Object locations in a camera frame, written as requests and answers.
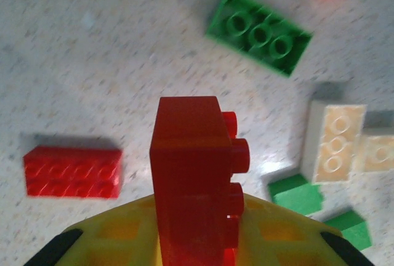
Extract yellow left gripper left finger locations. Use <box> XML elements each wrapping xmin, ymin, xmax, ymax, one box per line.
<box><xmin>24</xmin><ymin>193</ymin><xmax>163</xmax><ymax>266</ymax></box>

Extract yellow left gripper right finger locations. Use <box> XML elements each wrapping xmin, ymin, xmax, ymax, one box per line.
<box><xmin>236</xmin><ymin>193</ymin><xmax>378</xmax><ymax>266</ymax></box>

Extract green lego brick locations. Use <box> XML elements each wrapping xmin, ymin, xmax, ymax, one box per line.
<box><xmin>323</xmin><ymin>210</ymin><xmax>372</xmax><ymax>251</ymax></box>
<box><xmin>204</xmin><ymin>0</ymin><xmax>313</xmax><ymax>78</ymax></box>
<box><xmin>267</xmin><ymin>173</ymin><xmax>324</xmax><ymax>217</ymax></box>

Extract red lego brick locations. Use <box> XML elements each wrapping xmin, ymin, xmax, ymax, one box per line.
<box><xmin>23</xmin><ymin>144</ymin><xmax>124</xmax><ymax>201</ymax></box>
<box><xmin>150</xmin><ymin>95</ymin><xmax>251</xmax><ymax>266</ymax></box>

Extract wooden block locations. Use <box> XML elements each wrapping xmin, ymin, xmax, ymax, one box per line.
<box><xmin>356</xmin><ymin>127</ymin><xmax>394</xmax><ymax>174</ymax></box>
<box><xmin>300</xmin><ymin>99</ymin><xmax>367</xmax><ymax>185</ymax></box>

